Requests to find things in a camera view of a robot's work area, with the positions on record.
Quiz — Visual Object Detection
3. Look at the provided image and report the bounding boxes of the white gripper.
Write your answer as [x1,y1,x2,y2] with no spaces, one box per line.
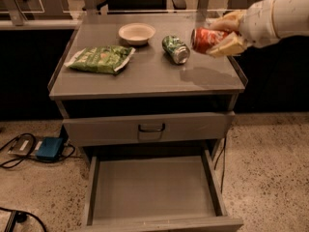
[206,0,279,58]

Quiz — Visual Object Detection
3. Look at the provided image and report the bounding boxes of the grey drawer cabinet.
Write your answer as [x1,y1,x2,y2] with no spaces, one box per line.
[46,13,249,232]

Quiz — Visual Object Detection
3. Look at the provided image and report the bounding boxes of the grey flat device on floor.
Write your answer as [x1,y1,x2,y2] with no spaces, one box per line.
[8,135,42,157]

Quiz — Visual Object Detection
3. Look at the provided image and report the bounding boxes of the green chip bag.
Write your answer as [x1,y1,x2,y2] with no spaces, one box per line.
[65,45,135,74]

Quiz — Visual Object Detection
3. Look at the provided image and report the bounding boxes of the green soda can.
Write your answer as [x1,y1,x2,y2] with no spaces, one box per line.
[162,35,190,65]

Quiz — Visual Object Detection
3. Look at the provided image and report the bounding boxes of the white paper bowl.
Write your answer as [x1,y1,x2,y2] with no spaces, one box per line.
[119,23,155,45]

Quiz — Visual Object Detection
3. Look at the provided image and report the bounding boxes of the red coke can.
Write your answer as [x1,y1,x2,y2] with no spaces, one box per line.
[191,27,228,54]

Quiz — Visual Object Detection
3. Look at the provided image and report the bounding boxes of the black cable beside cabinet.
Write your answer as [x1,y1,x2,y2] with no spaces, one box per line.
[213,136,227,193]

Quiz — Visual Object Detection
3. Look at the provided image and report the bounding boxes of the open middle drawer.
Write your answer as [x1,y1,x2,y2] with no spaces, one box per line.
[78,150,243,232]

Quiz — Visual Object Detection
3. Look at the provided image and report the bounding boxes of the closed upper drawer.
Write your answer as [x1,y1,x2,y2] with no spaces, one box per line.
[63,111,235,147]

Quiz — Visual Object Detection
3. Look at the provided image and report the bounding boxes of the black floor cable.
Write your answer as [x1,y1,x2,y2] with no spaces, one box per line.
[0,132,81,170]

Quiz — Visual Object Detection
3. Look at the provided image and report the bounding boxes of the black cable bottom left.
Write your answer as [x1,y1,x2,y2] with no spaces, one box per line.
[0,207,47,232]

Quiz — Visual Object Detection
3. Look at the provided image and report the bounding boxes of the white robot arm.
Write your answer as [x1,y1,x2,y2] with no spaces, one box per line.
[206,0,309,57]

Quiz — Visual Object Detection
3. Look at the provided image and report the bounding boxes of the blue box on floor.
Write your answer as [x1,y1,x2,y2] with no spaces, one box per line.
[35,137,63,161]

